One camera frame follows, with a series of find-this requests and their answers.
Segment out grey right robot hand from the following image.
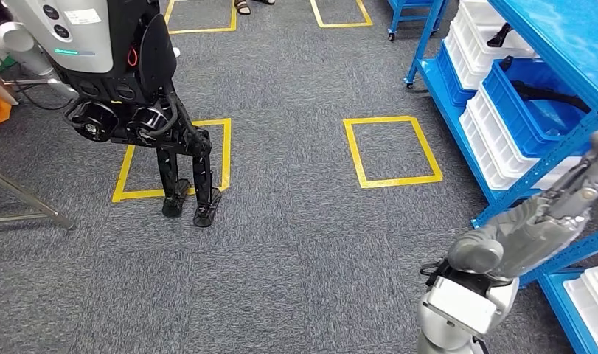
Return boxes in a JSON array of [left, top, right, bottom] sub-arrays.
[[446, 128, 598, 280]]

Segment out black plastic part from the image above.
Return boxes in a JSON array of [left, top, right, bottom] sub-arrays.
[[508, 79, 593, 114], [486, 21, 515, 49]]

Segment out blue plastic crate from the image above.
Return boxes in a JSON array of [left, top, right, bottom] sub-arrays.
[[435, 41, 477, 108], [482, 58, 595, 159]]

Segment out yellow floor tape square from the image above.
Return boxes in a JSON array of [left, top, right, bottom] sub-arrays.
[[111, 118, 233, 204], [343, 115, 444, 190], [163, 0, 238, 35]]

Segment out black and white humanoid robot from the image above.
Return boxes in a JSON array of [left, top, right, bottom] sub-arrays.
[[0, 0, 226, 229]]

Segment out stainless steel table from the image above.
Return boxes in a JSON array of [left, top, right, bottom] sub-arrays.
[[0, 164, 77, 232]]

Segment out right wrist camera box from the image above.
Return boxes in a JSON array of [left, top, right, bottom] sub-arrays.
[[421, 274, 498, 338]]

